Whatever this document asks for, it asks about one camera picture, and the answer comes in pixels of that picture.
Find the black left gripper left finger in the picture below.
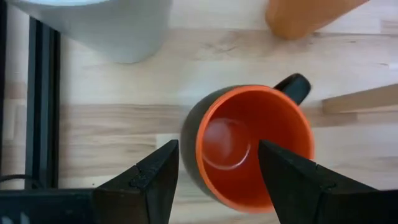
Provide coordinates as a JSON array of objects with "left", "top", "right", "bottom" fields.
[{"left": 93, "top": 139, "right": 180, "bottom": 224}]

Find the black aluminium table frame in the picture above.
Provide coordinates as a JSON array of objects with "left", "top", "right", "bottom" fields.
[{"left": 0, "top": 0, "right": 62, "bottom": 190}]

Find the wooden slatted board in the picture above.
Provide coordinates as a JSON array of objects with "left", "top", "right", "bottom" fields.
[{"left": 322, "top": 83, "right": 398, "bottom": 114}]

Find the white plant pot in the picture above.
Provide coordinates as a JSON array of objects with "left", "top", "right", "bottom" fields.
[{"left": 9, "top": 0, "right": 174, "bottom": 65}]

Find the black mug orange inside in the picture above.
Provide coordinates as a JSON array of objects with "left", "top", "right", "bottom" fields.
[{"left": 180, "top": 73, "right": 315, "bottom": 215}]

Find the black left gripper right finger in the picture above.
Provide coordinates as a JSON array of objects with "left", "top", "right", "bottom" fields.
[{"left": 257, "top": 139, "right": 398, "bottom": 224}]

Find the thin black cable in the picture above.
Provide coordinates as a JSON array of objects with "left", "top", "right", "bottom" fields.
[{"left": 0, "top": 174, "right": 41, "bottom": 189}]

